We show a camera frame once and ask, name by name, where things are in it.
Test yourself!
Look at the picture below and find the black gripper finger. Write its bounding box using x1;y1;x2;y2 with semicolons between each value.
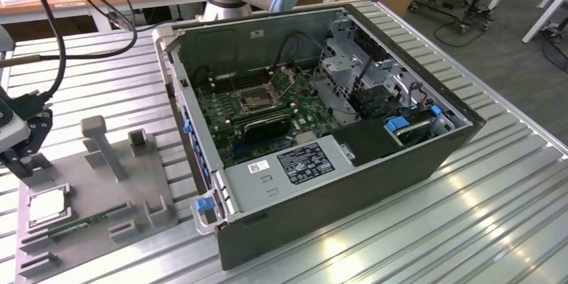
4;110;54;179

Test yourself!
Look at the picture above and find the silver CPU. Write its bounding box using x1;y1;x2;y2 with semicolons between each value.
28;192;72;223

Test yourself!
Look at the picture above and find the black RAM slot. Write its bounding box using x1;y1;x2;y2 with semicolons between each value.
210;68;272;82
212;71;272;86

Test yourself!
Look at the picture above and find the CPU socket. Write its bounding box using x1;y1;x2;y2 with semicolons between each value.
237;86;288;115

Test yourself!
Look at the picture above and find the grey parts rack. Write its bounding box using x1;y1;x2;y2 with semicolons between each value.
14;114;181;280

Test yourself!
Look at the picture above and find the green RAM stick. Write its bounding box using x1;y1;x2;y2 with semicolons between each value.
46;204;128;240

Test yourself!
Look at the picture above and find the blue card retainer clip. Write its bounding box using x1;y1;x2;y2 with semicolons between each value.
180;110;193;135

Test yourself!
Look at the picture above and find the silver power supply box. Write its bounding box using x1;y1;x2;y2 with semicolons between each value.
221;136;356;213

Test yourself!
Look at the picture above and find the black graphics card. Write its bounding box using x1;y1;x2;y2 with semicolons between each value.
210;110;293;145

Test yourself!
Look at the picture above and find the metal socket cover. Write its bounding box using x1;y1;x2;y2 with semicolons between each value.
265;66;298;94

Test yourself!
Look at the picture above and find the small silver chipset heatsink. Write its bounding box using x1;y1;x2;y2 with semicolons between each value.
294;132;318;146

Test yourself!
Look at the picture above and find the green motherboard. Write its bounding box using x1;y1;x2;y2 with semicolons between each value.
194;67;342;168

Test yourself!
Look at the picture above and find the silver drive cage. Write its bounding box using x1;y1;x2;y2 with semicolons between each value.
317;37;370;116

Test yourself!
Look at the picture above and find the black open PC case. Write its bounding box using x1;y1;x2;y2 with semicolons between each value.
152;0;486;271

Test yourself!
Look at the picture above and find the hard disk in blue carrier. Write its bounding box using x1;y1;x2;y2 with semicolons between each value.
384;115;433;148

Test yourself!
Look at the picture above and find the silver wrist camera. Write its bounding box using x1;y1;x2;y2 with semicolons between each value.
0;97;30;152

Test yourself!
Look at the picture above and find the thick black camera cable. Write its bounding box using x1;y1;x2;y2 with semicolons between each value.
8;0;68;118

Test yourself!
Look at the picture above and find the thin black cable tan plug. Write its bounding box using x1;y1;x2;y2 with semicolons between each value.
0;0;138;67

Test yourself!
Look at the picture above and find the black looped internal cable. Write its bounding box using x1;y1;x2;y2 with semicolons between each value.
272;31;321;66

